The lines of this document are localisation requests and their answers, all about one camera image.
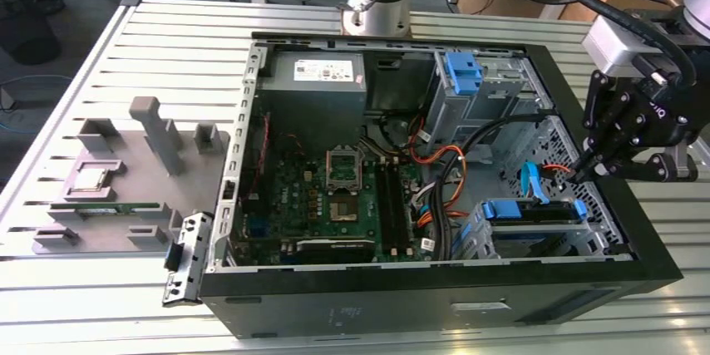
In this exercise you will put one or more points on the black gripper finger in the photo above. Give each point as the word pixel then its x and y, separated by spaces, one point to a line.
pixel 599 101
pixel 638 164

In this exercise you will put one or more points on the hard disk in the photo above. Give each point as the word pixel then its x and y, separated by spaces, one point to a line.
pixel 502 210

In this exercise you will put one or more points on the metal disk bay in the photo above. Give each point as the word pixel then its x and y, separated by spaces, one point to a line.
pixel 533 228

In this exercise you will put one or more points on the metal drive cage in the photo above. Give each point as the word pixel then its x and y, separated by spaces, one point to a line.
pixel 471 109

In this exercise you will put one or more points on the RAM slot white clips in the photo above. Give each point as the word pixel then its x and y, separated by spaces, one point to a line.
pixel 402 205
pixel 388 205

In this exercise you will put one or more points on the grey power supply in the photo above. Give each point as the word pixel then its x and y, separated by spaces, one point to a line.
pixel 310 101

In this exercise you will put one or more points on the CPU socket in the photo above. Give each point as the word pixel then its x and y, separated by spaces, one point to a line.
pixel 343 209

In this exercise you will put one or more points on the black open PC case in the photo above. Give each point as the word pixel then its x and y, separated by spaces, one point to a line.
pixel 388 309

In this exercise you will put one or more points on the black graphics card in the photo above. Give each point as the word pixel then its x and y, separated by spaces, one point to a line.
pixel 332 247

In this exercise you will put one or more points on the green motherboard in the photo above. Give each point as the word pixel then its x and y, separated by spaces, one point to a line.
pixel 294 188

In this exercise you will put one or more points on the metal expansion card retainer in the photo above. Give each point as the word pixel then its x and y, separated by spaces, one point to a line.
pixel 191 255

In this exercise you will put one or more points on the grey parts rack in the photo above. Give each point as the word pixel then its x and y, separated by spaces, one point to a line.
pixel 144 197

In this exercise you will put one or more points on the green RAM stick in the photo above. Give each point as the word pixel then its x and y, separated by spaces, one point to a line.
pixel 105 209

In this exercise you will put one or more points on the silver CPU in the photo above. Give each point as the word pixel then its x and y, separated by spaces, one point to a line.
pixel 91 180

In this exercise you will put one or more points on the black mesh bin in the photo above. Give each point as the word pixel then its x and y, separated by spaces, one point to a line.
pixel 33 39

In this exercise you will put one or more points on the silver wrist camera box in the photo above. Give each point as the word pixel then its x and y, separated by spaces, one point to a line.
pixel 610 51

